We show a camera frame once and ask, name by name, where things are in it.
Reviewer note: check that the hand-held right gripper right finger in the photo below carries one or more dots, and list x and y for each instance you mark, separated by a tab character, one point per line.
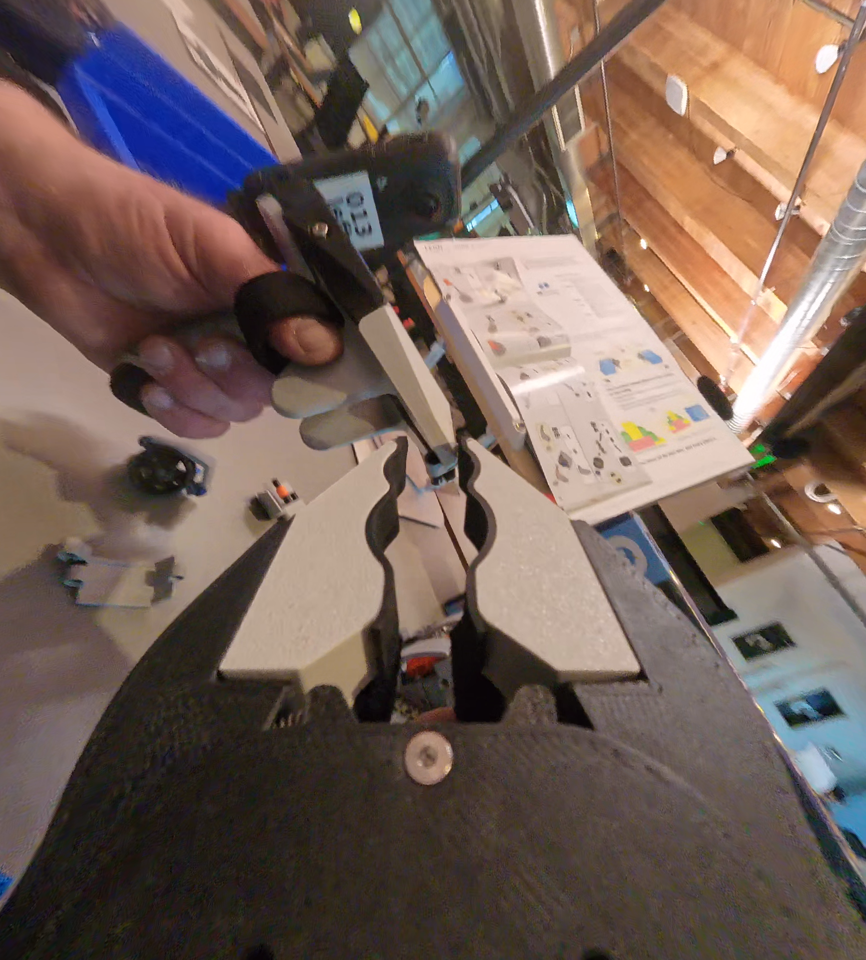
561	600

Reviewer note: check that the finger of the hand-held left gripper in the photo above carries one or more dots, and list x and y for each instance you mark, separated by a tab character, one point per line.
410	375

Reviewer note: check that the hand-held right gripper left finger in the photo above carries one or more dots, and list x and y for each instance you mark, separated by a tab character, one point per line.
305	600

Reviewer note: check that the grey axle connector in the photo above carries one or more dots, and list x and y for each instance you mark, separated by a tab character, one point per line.
442	468

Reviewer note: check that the person's left hand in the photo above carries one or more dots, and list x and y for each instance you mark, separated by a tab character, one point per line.
88	225

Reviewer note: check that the blue cardboard box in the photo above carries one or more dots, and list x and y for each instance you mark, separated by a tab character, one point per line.
636	548

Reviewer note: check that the small grey orange brick assembly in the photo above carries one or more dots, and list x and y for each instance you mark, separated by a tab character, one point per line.
272	500

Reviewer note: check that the large grey tracked brick vehicle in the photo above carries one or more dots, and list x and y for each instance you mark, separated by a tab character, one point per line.
425	668

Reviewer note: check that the instruction booklet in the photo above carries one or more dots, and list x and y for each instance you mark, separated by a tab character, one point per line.
598	375

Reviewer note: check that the dark metal pole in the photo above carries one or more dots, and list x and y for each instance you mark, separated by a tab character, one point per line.
568	83

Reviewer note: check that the blue storage bin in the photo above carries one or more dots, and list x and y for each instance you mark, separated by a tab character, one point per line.
148	113

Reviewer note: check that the silver metal duct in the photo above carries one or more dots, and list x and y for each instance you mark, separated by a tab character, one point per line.
853	225

